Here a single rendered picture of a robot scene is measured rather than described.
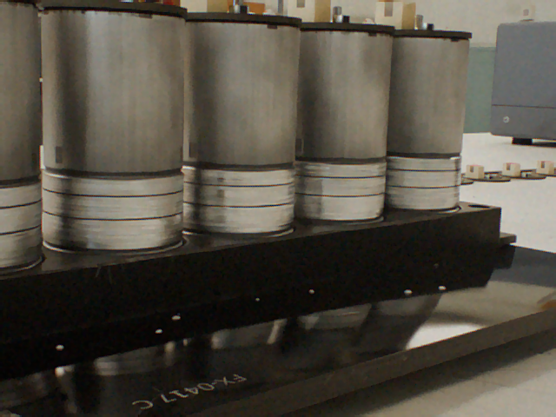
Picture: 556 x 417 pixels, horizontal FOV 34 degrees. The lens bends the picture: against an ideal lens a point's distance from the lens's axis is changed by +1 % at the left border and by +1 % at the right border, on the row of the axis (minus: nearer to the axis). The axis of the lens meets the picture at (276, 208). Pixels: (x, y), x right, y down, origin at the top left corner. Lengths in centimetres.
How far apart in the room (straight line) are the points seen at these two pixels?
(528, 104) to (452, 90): 52
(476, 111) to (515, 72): 525
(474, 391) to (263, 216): 5
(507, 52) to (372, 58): 56
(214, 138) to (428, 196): 6
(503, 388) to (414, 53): 8
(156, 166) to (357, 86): 5
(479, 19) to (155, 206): 589
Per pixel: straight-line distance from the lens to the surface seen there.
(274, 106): 17
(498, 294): 18
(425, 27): 21
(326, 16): 19
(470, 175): 47
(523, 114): 74
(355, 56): 19
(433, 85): 21
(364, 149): 19
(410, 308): 16
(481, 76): 598
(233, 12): 17
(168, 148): 15
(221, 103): 17
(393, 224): 19
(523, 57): 74
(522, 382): 16
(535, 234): 32
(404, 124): 21
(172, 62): 15
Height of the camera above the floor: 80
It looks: 9 degrees down
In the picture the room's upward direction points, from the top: 2 degrees clockwise
